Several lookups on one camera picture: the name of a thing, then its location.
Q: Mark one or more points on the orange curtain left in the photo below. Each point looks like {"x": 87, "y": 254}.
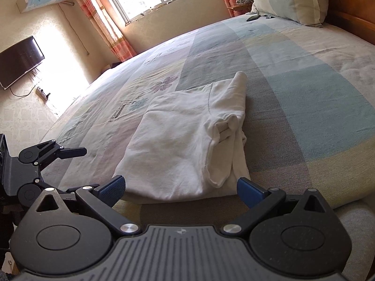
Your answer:
{"x": 107, "y": 29}

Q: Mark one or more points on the white power strip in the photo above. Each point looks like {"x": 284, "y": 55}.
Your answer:
{"x": 42, "y": 94}

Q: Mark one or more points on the wooden bedside table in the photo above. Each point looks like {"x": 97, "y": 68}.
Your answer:
{"x": 239, "y": 9}

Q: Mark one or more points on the white long-sleeve shirt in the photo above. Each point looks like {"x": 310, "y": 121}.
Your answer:
{"x": 189, "y": 145}

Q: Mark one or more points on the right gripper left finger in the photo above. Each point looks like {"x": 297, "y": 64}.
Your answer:
{"x": 98, "y": 202}

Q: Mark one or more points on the black remote control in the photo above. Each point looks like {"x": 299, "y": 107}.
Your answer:
{"x": 253, "y": 17}

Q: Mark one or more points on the black wall television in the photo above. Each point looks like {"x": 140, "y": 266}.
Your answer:
{"x": 18, "y": 60}

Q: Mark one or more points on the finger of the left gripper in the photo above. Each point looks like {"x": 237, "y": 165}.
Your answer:
{"x": 29, "y": 190}
{"x": 45, "y": 153}

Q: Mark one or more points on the wooden headboard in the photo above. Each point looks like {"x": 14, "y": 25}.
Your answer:
{"x": 354, "y": 16}

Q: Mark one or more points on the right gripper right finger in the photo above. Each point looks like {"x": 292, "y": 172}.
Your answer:
{"x": 261, "y": 203}

